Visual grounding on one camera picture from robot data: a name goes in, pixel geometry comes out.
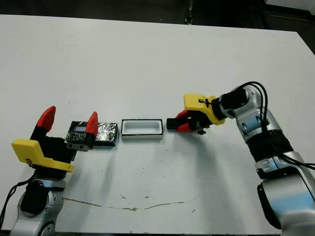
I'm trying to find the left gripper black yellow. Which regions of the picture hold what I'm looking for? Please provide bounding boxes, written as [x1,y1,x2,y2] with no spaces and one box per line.
[11,106,98,179]

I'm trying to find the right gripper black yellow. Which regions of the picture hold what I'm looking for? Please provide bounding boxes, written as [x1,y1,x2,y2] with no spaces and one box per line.
[175,93,226,135]

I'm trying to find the black camera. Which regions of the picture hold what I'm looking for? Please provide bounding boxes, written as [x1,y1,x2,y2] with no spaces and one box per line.
[166,118,184,131]

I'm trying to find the black glossy box lid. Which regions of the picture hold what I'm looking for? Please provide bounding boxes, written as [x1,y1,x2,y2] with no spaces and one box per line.
[65,120,120,148]

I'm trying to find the black background stand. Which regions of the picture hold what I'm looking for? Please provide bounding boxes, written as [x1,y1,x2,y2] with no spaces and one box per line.
[184,0,195,25]

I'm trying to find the white background cabinet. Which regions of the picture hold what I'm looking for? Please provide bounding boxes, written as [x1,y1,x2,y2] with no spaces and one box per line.
[264,0,315,12]

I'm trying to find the white camera box base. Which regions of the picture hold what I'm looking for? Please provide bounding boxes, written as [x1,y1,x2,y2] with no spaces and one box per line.
[121,118,165,141]

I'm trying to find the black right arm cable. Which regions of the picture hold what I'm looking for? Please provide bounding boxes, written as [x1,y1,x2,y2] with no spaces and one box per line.
[240,81,315,170]

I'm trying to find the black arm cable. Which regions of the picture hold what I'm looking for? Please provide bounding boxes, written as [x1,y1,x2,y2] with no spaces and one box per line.
[240,81,315,170]
[0,180,32,223]

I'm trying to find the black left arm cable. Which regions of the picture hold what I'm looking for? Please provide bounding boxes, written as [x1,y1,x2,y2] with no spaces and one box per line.
[0,180,32,223]

